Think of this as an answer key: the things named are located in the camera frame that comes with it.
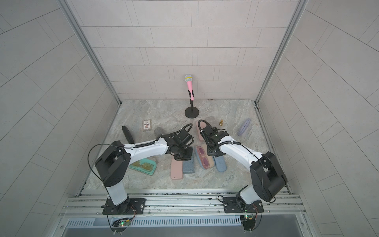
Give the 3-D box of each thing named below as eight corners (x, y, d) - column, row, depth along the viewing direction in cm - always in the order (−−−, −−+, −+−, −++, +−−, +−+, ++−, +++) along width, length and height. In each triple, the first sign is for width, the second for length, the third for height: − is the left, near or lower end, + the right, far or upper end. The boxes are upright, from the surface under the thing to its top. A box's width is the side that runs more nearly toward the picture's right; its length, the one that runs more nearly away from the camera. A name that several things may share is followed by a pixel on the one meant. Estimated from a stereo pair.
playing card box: (143, 132, 101) (142, 130, 99) (143, 122, 106) (142, 120, 104) (151, 130, 102) (150, 128, 100) (150, 120, 107) (150, 119, 105)
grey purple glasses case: (236, 135, 99) (238, 131, 95) (245, 122, 106) (247, 117, 102) (241, 138, 98) (243, 133, 94) (249, 124, 105) (251, 120, 101)
